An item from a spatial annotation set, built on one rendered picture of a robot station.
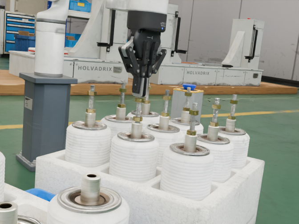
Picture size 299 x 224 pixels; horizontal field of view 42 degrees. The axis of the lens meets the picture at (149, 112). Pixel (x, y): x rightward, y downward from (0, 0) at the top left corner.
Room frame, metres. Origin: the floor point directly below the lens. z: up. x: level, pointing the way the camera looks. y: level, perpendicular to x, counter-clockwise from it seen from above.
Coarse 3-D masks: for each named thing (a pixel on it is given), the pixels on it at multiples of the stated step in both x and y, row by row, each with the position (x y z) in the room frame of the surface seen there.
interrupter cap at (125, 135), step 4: (120, 132) 0.77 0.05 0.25; (124, 132) 0.78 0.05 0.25; (128, 132) 0.78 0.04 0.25; (144, 132) 0.79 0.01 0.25; (120, 136) 0.73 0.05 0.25; (124, 136) 0.74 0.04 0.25; (128, 136) 0.76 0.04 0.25; (144, 136) 0.76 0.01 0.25; (148, 136) 0.76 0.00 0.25; (152, 136) 0.76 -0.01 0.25; (128, 140) 0.72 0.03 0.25; (132, 140) 0.72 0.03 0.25; (136, 140) 0.72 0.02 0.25; (140, 140) 0.72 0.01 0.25; (144, 140) 0.72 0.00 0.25; (148, 140) 0.73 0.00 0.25; (152, 140) 0.74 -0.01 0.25
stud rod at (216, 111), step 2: (216, 98) 0.80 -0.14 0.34; (218, 98) 0.80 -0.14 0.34; (216, 100) 0.80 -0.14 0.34; (218, 100) 0.80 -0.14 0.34; (216, 102) 0.80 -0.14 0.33; (218, 102) 0.80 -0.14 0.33; (216, 104) 0.80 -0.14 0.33; (218, 104) 0.80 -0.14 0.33; (214, 108) 0.80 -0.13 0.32; (214, 110) 0.80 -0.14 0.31; (216, 110) 0.80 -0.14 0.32; (214, 112) 0.80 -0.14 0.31; (216, 112) 0.80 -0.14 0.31; (214, 114) 0.80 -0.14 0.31; (216, 114) 0.80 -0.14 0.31; (214, 116) 0.80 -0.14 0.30; (216, 116) 0.80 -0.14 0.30; (214, 118) 0.80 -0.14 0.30; (216, 118) 0.80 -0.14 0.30; (214, 120) 0.80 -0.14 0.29; (216, 120) 0.80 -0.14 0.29; (214, 122) 0.80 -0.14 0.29; (216, 122) 0.80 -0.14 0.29
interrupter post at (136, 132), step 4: (132, 124) 0.75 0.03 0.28; (136, 124) 0.75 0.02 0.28; (140, 124) 0.75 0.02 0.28; (132, 128) 0.75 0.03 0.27; (136, 128) 0.75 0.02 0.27; (140, 128) 0.75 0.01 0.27; (132, 132) 0.75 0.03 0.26; (136, 132) 0.75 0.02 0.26; (140, 132) 0.75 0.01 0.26; (132, 136) 0.75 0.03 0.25; (136, 136) 0.75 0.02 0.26; (140, 136) 0.75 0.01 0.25
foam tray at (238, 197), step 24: (48, 168) 0.76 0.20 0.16; (72, 168) 0.74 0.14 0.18; (96, 168) 0.75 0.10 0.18; (120, 192) 0.68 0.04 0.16; (144, 192) 0.65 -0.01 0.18; (168, 192) 0.66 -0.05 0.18; (216, 192) 0.68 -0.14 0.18; (240, 192) 0.76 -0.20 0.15; (144, 216) 0.65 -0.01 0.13; (168, 216) 0.63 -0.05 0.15; (192, 216) 0.61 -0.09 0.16; (216, 216) 0.64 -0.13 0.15; (240, 216) 0.79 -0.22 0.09
